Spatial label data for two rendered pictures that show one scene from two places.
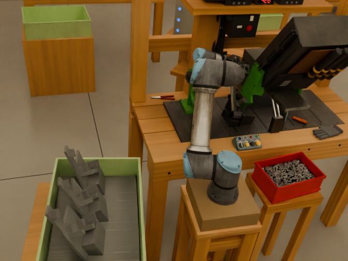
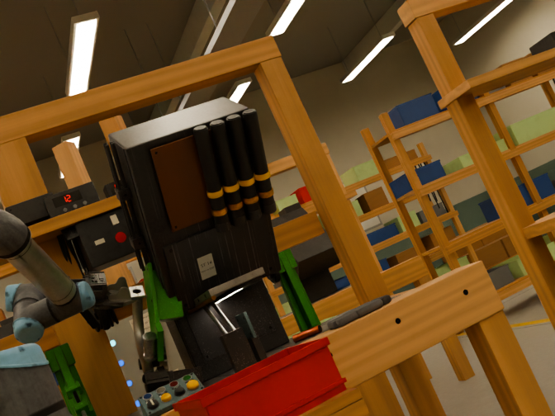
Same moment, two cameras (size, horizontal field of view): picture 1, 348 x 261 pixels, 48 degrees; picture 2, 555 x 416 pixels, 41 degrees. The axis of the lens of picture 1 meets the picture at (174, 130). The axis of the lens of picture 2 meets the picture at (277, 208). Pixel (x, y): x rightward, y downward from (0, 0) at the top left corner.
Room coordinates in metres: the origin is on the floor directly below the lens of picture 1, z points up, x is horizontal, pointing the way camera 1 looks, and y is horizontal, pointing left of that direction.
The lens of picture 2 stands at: (-0.07, -0.80, 1.04)
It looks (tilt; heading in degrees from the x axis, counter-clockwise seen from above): 6 degrees up; 359
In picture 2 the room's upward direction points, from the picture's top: 24 degrees counter-clockwise
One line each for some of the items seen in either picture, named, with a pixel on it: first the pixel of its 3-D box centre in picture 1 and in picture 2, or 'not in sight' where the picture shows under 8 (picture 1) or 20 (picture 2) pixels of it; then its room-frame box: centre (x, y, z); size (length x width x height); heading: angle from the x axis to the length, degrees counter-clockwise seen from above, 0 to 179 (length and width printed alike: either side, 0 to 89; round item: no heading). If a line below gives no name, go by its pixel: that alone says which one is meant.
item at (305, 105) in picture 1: (280, 91); (221, 293); (2.05, -0.61, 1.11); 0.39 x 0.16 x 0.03; 20
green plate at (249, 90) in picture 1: (257, 81); (162, 298); (2.03, -0.45, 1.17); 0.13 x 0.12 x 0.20; 110
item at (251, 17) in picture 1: (241, 22); (107, 240); (2.28, -0.32, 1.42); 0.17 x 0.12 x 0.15; 110
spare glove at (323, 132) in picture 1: (326, 131); (356, 313); (1.98, -0.93, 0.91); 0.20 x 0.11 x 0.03; 119
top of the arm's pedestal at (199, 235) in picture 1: (219, 207); not in sight; (1.34, -0.27, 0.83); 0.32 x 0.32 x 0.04; 17
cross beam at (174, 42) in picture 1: (240, 40); (156, 290); (2.47, -0.37, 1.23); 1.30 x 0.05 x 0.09; 110
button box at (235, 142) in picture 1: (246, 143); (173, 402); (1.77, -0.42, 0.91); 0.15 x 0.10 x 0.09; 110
